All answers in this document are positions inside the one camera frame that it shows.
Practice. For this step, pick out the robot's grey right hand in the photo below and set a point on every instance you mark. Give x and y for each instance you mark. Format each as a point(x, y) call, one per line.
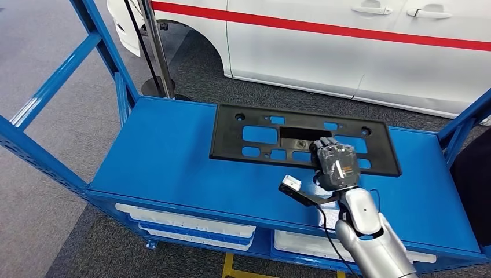
point(337, 165)

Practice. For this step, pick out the black license plate bracket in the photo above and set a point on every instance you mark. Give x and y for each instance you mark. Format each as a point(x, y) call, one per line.
point(226, 134)

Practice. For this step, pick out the robot's silver right arm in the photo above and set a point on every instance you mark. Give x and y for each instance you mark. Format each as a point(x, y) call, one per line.
point(368, 238)

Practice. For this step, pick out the blue metal shelf cart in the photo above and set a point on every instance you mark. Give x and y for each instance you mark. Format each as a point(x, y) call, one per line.
point(161, 153)

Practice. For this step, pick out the white car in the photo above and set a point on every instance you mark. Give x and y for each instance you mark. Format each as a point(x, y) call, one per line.
point(307, 65)

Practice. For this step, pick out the red barrier belt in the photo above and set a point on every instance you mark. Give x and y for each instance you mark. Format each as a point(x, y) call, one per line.
point(307, 27)

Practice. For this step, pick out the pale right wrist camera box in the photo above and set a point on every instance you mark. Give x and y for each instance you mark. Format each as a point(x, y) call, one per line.
point(292, 183)

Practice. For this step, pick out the chrome stanchion post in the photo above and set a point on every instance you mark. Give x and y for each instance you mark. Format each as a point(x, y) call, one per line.
point(157, 46)

